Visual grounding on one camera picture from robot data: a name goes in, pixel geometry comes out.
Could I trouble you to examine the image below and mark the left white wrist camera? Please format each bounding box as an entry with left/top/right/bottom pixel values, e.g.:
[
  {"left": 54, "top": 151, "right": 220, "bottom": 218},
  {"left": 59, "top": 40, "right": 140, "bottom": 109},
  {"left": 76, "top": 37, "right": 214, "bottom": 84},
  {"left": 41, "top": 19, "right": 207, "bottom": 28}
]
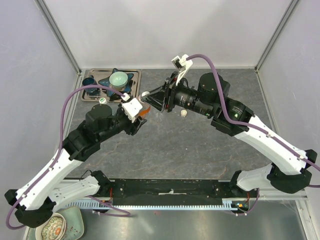
[{"left": 121, "top": 93, "right": 143, "bottom": 123}]

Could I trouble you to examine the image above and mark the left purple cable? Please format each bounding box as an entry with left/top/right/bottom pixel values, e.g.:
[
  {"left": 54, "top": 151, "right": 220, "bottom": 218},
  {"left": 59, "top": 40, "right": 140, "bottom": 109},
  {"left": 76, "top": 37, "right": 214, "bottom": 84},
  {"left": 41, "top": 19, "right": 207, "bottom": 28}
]
[{"left": 5, "top": 84, "right": 131, "bottom": 230}]

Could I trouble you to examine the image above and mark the left aluminium frame post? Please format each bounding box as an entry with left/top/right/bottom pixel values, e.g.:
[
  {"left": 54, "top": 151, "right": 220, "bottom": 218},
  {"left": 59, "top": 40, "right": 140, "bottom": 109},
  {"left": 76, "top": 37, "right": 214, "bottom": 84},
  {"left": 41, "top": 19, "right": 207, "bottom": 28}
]
[{"left": 35, "top": 0, "right": 82, "bottom": 75}]

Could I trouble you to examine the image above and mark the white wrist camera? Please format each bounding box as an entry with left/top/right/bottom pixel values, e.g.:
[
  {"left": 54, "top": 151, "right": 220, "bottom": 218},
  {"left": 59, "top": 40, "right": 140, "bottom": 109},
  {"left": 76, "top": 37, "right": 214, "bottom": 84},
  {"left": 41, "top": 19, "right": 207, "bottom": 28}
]
[
  {"left": 171, "top": 54, "right": 193, "bottom": 86},
  {"left": 121, "top": 93, "right": 143, "bottom": 123}
]

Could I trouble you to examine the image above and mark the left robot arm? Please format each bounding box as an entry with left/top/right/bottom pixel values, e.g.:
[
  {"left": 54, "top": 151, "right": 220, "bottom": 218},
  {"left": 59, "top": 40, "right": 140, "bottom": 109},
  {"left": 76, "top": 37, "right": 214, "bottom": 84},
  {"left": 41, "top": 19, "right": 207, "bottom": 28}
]
[{"left": 4, "top": 101, "right": 146, "bottom": 228}]

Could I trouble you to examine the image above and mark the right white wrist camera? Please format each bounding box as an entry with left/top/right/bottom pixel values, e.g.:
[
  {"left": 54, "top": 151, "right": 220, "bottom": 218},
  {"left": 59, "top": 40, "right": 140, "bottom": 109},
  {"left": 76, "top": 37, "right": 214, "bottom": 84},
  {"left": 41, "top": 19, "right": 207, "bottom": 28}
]
[{"left": 171, "top": 54, "right": 193, "bottom": 86}]

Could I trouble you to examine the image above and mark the dark blue cup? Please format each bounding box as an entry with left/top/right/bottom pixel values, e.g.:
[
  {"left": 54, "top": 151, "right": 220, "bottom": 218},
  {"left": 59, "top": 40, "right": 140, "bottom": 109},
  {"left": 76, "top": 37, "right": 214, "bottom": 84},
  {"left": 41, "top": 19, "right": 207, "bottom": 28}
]
[{"left": 82, "top": 75, "right": 100, "bottom": 96}]

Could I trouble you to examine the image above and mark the white ribbed bottle cap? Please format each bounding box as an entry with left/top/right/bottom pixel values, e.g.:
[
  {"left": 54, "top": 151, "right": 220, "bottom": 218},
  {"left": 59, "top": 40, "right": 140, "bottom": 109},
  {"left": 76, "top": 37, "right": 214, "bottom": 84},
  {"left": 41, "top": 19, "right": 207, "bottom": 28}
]
[{"left": 180, "top": 109, "right": 188, "bottom": 118}]

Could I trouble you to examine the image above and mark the right aluminium frame post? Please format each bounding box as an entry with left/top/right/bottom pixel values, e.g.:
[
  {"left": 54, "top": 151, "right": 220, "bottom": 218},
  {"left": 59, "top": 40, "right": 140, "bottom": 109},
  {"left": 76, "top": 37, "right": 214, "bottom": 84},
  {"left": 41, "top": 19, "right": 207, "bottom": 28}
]
[{"left": 254, "top": 0, "right": 300, "bottom": 74}]

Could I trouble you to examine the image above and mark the green square plate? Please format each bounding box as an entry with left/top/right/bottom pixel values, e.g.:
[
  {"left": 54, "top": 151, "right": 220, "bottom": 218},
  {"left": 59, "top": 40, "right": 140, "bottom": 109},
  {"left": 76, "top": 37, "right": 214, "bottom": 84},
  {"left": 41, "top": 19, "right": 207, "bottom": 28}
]
[{"left": 23, "top": 206, "right": 85, "bottom": 240}]

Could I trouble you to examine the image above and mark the slotted cable duct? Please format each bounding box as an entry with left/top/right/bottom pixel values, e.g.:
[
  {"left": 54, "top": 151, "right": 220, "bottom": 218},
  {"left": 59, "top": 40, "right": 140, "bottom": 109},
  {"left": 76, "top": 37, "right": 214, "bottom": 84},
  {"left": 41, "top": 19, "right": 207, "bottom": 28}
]
[{"left": 61, "top": 198, "right": 251, "bottom": 212}]

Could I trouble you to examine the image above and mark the patterned ceramic bowl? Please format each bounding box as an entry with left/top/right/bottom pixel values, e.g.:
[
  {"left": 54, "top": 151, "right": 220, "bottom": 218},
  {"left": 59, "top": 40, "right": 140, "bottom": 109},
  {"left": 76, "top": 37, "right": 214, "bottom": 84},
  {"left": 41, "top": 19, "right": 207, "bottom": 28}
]
[{"left": 35, "top": 213, "right": 67, "bottom": 240}]

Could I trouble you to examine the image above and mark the orange drink bottle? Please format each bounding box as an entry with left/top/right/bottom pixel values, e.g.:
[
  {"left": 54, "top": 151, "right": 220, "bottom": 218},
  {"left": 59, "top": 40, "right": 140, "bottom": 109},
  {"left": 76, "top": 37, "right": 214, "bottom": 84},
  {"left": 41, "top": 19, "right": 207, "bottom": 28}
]
[{"left": 138, "top": 97, "right": 151, "bottom": 119}]

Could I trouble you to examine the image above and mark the steel tray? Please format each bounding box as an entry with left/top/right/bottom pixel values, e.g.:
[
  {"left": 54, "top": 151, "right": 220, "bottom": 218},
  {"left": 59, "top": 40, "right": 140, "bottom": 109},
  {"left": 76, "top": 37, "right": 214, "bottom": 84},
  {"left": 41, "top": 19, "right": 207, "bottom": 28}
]
[{"left": 80, "top": 68, "right": 141, "bottom": 103}]

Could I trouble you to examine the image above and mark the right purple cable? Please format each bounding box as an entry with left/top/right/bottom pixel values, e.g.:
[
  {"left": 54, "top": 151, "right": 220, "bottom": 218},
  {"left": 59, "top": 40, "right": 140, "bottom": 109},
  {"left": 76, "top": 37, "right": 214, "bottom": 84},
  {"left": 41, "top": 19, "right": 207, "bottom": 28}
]
[{"left": 186, "top": 53, "right": 320, "bottom": 217}]

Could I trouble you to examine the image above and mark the blue star-shaped dish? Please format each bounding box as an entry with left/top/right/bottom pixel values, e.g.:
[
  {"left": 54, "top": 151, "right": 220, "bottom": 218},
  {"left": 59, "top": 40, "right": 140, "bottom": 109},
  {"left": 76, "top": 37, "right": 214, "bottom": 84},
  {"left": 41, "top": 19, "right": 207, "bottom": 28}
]
[{"left": 98, "top": 68, "right": 134, "bottom": 93}]

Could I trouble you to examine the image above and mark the pale green bowl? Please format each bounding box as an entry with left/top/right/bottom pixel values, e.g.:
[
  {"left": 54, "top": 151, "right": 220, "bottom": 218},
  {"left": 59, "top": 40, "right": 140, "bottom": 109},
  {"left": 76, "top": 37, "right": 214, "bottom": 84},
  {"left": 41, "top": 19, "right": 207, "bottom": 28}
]
[{"left": 109, "top": 71, "right": 128, "bottom": 90}]

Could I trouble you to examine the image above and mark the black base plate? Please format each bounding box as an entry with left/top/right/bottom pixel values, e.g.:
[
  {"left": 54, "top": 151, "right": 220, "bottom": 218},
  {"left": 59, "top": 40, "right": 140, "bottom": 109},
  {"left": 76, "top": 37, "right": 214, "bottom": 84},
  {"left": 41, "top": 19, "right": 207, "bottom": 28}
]
[{"left": 99, "top": 177, "right": 251, "bottom": 206}]

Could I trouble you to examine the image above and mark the clear green-label water bottle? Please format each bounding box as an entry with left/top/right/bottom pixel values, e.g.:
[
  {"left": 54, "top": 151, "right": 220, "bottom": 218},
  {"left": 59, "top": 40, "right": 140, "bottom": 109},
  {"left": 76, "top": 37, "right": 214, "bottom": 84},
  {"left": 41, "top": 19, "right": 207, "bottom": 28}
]
[{"left": 98, "top": 97, "right": 108, "bottom": 105}]

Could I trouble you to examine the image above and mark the purple cable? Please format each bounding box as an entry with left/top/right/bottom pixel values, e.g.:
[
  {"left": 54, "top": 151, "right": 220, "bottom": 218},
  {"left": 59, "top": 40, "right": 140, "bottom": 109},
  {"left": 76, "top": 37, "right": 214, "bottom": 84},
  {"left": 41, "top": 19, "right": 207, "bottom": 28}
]
[
  {"left": 5, "top": 84, "right": 131, "bottom": 230},
  {"left": 186, "top": 53, "right": 320, "bottom": 217}
]

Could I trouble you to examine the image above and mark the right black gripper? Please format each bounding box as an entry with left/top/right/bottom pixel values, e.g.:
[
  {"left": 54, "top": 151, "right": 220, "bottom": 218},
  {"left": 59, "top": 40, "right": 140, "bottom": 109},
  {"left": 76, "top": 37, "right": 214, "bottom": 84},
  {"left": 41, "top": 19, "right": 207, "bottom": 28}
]
[{"left": 140, "top": 73, "right": 212, "bottom": 118}]

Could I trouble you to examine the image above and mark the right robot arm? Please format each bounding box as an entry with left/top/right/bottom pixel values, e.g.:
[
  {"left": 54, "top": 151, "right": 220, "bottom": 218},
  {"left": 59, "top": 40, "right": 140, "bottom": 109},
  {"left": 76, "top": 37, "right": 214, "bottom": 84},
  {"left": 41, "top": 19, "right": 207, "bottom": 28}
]
[{"left": 141, "top": 72, "right": 317, "bottom": 197}]

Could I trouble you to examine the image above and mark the aluminium frame post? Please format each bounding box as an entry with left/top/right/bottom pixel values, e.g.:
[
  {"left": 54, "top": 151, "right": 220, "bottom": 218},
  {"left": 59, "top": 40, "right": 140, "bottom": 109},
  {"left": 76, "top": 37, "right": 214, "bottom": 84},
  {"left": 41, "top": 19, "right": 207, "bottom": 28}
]
[
  {"left": 35, "top": 0, "right": 82, "bottom": 75},
  {"left": 254, "top": 0, "right": 300, "bottom": 74}
]

